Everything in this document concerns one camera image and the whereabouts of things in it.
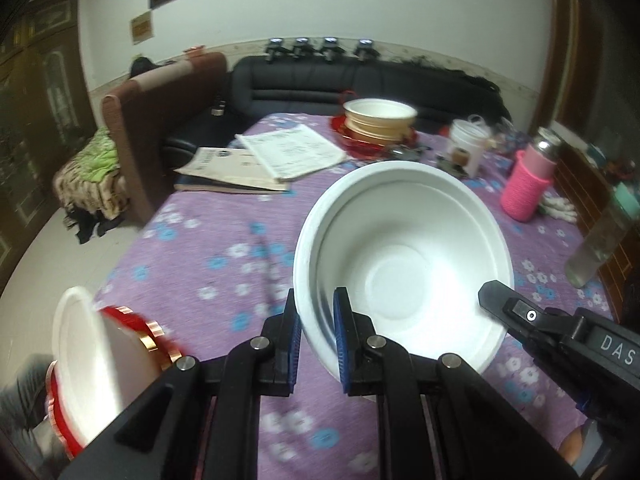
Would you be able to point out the seated person in jeans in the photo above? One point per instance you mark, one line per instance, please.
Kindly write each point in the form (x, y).
(30, 448)

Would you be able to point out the green patterned blanket pile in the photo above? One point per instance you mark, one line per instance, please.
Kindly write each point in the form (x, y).
(92, 180)

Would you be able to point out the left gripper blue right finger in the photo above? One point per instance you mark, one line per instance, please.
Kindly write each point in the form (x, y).
(358, 375)

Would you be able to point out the clear water bottle teal cap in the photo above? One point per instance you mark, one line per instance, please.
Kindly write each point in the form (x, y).
(619, 216)

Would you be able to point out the small yellow wall plaque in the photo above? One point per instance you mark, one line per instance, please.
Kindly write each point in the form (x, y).
(141, 27)

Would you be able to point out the red tray under stack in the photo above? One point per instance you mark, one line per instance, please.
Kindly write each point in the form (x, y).
(357, 148)

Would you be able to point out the brown tape roll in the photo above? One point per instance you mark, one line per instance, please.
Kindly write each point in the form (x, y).
(459, 157)

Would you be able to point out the white knitted gloves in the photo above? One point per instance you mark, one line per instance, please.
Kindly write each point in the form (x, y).
(558, 208)

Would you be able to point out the red plate with gold print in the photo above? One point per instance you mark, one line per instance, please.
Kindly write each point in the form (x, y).
(65, 409)

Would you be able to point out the pink knitted sleeve bottle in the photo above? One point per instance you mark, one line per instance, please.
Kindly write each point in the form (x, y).
(531, 175)

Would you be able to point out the beige magazine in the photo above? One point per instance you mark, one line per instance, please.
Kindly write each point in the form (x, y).
(227, 170)

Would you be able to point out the small white foam bowl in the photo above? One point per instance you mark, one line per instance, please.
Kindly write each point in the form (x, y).
(413, 247)

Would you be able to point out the open white booklet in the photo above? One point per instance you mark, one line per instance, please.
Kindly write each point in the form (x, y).
(290, 154)

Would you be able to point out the white plastic jar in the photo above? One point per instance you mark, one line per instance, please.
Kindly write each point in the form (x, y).
(471, 135)

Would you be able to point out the stack of beige bowls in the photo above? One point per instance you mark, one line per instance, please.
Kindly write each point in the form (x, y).
(379, 121)

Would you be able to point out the operator hand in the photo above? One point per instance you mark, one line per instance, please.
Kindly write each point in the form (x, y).
(571, 447)

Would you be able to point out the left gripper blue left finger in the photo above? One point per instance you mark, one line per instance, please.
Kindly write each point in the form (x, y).
(278, 373)

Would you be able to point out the brown armchair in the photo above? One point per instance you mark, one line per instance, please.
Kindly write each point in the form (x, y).
(141, 111)

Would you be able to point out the dark wooden cabinet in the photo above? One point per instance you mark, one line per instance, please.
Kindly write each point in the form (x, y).
(46, 117)

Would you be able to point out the black leather sofa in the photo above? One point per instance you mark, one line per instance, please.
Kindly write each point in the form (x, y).
(256, 88)

